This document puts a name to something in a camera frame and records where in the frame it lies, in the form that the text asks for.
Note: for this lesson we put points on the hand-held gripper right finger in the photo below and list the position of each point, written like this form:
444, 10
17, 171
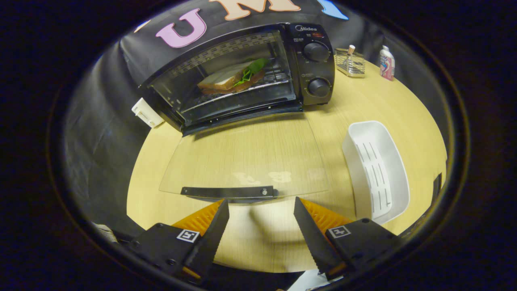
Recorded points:
311, 238

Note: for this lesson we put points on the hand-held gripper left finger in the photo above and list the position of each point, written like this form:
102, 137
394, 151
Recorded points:
212, 238

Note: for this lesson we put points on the lettuce sandwich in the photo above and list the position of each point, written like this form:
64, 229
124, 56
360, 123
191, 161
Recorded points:
226, 81

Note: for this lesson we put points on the black toaster oven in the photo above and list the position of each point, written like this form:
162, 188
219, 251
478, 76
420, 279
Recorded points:
315, 68

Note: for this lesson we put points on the white pop-up toaster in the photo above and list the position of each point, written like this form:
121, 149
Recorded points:
146, 114

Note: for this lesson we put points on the white paper sheet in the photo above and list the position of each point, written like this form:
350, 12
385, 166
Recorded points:
307, 281

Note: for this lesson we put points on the white plastic tray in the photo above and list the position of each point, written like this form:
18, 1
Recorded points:
396, 173

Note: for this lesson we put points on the clear square holder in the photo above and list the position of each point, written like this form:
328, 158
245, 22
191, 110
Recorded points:
350, 64

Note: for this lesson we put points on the white pink-label bottle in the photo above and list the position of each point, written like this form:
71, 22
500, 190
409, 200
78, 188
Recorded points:
387, 64

